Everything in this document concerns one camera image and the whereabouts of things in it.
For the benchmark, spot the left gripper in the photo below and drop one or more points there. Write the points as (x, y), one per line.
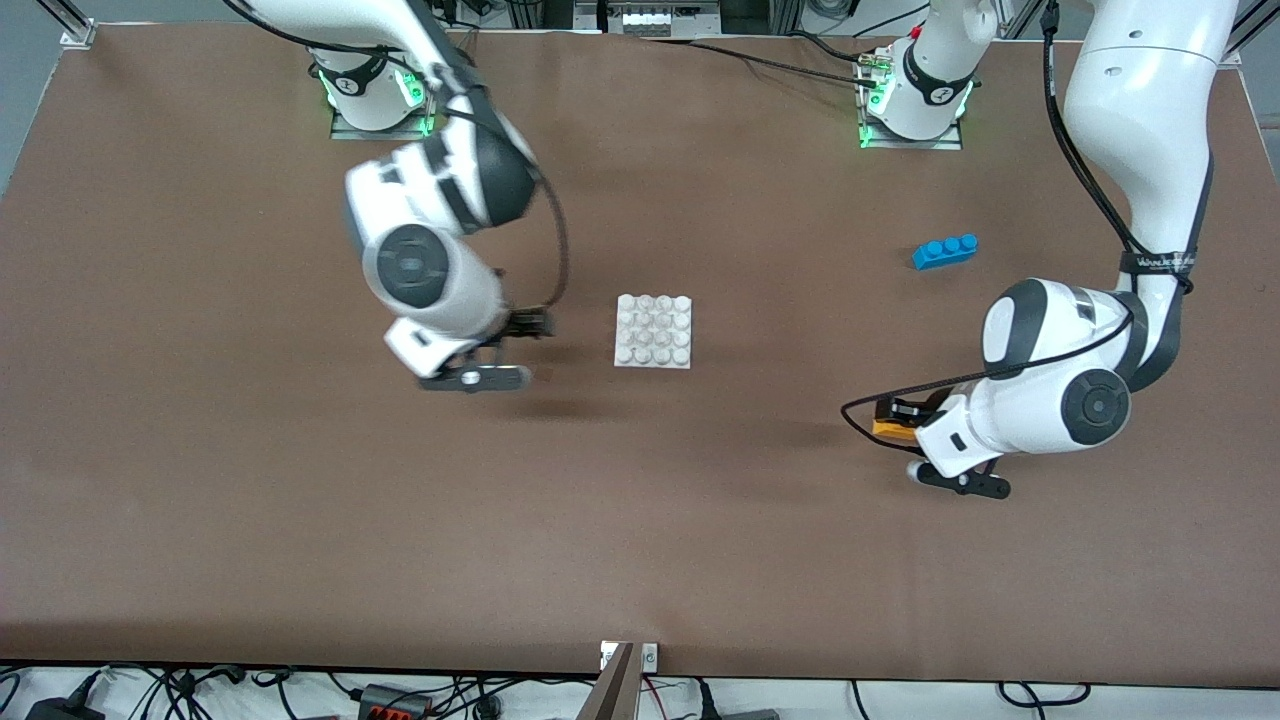
(908, 410)

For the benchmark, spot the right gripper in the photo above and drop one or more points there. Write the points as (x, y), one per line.
(524, 324)

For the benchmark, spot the yellow two-stud toy block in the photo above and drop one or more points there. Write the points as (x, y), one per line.
(890, 431)

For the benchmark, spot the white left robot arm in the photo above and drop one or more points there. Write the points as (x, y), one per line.
(1140, 100)

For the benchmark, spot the blue three-stud toy block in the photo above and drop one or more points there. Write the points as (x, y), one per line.
(945, 252)

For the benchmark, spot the white socket strip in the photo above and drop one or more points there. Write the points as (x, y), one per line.
(650, 20)

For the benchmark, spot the black orange connector box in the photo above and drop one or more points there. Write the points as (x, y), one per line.
(395, 703)

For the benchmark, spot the black power adapter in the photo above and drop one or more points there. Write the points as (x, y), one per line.
(60, 708)

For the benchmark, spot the white studded base plate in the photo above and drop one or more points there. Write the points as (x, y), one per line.
(652, 332)

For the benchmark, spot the silver table bracket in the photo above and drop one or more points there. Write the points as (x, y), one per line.
(650, 657)

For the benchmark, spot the grey camera stand post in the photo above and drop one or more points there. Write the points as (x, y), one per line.
(615, 690)

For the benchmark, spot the aluminium frame post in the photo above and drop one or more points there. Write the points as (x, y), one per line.
(1255, 25)
(72, 25)

